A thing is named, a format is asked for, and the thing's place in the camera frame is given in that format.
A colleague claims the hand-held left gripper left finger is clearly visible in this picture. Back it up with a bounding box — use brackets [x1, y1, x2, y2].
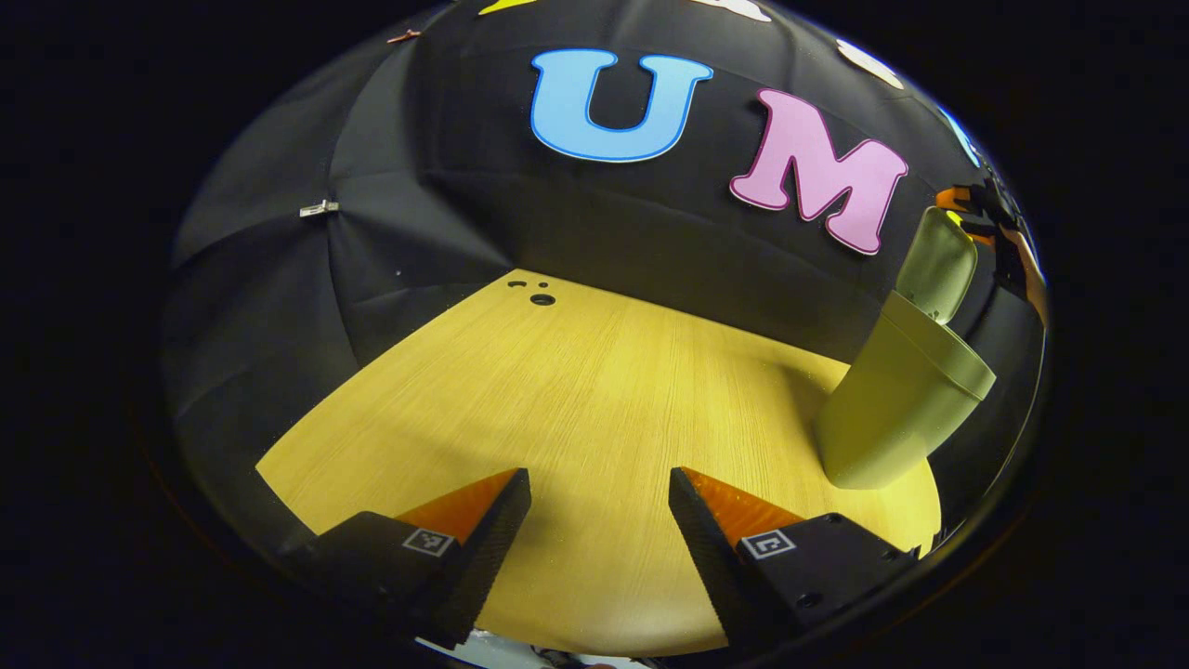
[279, 467, 533, 651]

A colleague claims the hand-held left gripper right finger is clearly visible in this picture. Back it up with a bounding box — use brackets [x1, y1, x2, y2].
[667, 466, 921, 656]

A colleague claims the green desktop garbage bin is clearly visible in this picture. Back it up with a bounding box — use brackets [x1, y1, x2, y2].
[816, 206, 997, 491]

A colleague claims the wooden desktop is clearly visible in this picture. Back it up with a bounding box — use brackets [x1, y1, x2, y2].
[255, 269, 944, 657]

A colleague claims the black backdrop cloth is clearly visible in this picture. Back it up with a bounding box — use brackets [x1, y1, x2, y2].
[163, 0, 1051, 558]

